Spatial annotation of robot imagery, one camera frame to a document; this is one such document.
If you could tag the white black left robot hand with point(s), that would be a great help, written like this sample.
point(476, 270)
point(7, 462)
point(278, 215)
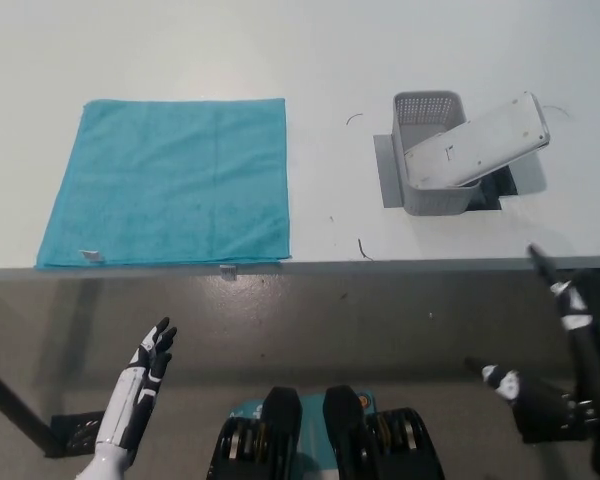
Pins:
point(130, 400)

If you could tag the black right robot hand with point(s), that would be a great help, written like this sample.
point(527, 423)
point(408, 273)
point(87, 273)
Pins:
point(555, 410)

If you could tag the black table foot plate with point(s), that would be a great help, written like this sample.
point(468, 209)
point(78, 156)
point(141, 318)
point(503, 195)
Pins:
point(80, 432)

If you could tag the black metal table leg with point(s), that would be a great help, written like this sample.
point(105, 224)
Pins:
point(15, 402)

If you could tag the white towel tag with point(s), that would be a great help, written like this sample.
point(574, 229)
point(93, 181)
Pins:
point(91, 255)

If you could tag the small white edge sticker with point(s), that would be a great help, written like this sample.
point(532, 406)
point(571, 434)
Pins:
point(228, 272)

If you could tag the teal microfibre towel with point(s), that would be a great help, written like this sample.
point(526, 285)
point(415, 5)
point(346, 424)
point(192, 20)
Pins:
point(165, 185)

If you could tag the grey perforated plastic basket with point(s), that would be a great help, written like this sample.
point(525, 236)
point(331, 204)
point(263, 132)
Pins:
point(437, 204)

